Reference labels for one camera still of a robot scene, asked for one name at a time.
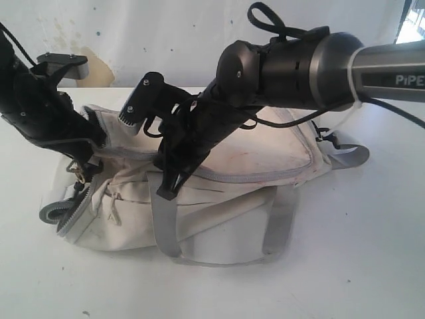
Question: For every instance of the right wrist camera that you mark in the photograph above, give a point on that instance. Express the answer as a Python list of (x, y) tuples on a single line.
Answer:
[(152, 98)]

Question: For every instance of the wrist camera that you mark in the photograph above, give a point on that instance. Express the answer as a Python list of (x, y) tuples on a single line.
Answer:
[(76, 66), (152, 98)]

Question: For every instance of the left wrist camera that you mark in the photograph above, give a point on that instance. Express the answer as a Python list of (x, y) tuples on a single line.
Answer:
[(76, 66)]

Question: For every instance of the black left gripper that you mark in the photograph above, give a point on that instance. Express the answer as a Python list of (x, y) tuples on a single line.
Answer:
[(32, 104)]

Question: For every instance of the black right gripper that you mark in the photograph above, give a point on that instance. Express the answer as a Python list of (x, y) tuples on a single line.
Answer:
[(189, 137)]

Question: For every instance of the white canvas duffel bag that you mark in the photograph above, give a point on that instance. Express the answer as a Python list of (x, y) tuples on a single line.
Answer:
[(251, 169)]

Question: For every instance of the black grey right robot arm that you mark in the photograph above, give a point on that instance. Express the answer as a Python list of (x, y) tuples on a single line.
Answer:
[(320, 75)]

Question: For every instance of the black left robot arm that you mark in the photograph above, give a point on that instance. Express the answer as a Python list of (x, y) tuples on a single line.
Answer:
[(31, 102)]

